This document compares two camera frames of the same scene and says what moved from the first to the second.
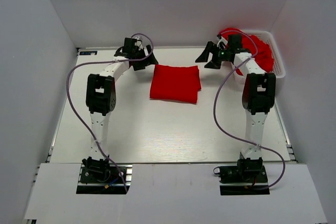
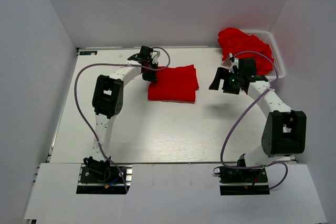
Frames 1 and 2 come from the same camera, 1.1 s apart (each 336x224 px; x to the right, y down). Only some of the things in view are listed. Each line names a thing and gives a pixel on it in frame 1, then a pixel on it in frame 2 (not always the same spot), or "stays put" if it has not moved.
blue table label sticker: (87, 52) stays put
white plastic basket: (279, 67) stays put
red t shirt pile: (258, 48) stays put
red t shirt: (175, 83) stays put
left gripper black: (149, 60) → (151, 77)
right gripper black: (210, 47) → (221, 73)
